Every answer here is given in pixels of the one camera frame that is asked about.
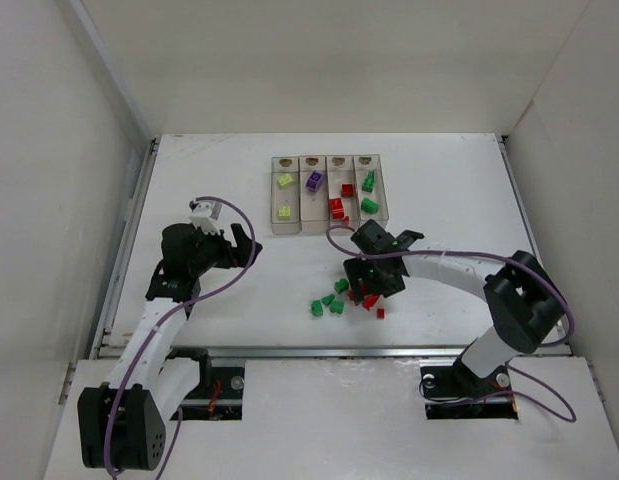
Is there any purple lego brick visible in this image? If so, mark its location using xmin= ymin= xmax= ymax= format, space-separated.
xmin=305 ymin=170 xmax=325 ymax=193

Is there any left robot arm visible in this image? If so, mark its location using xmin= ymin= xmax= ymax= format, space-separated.
xmin=77 ymin=223 xmax=262 ymax=476

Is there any yellow lego brick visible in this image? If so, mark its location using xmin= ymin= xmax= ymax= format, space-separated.
xmin=277 ymin=205 xmax=291 ymax=220
xmin=276 ymin=173 xmax=296 ymax=189

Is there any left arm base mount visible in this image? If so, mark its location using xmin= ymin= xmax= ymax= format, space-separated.
xmin=185 ymin=366 xmax=245 ymax=401

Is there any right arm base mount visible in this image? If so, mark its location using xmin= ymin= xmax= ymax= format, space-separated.
xmin=420 ymin=364 xmax=509 ymax=401

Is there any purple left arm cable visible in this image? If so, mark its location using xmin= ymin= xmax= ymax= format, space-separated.
xmin=103 ymin=195 xmax=258 ymax=476

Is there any aluminium front rail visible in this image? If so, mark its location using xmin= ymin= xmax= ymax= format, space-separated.
xmin=98 ymin=344 xmax=573 ymax=359

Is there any red square lego brick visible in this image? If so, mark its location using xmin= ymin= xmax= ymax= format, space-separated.
xmin=341 ymin=184 xmax=355 ymax=198

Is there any red lego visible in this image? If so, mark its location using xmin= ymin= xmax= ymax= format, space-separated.
xmin=329 ymin=198 xmax=345 ymax=220

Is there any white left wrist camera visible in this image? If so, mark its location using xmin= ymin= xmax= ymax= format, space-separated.
xmin=189 ymin=200 xmax=222 ymax=235

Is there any green lego stack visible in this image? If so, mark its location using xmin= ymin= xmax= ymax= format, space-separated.
xmin=362 ymin=171 xmax=376 ymax=193

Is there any red slanted lego brick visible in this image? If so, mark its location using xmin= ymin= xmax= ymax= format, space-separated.
xmin=362 ymin=295 xmax=380 ymax=310

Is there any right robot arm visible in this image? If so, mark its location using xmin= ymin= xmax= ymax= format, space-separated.
xmin=341 ymin=220 xmax=574 ymax=382

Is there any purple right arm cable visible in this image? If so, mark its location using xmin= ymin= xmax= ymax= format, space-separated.
xmin=326 ymin=225 xmax=576 ymax=424

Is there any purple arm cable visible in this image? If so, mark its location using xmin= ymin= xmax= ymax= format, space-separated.
xmin=326 ymin=225 xmax=576 ymax=424
xmin=103 ymin=195 xmax=258 ymax=476

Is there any green lego under pile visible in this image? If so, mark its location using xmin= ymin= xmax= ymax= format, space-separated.
xmin=334 ymin=278 xmax=349 ymax=294

